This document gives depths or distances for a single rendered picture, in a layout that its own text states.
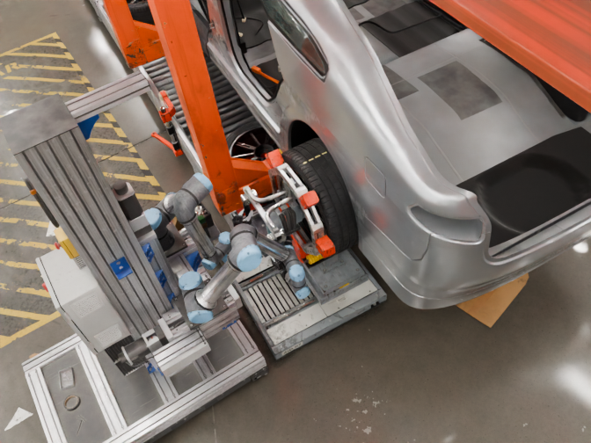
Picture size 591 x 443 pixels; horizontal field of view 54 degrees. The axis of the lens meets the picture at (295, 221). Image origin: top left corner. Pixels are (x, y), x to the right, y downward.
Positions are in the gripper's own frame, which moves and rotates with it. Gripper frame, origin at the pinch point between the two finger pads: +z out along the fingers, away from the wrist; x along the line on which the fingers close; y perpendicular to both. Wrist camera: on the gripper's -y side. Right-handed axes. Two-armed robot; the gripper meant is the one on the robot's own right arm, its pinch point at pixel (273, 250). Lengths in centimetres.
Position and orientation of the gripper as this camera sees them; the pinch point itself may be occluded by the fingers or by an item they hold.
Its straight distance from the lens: 318.9
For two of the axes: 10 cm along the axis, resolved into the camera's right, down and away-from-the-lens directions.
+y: -1.0, -6.3, -7.7
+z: -4.7, -6.5, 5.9
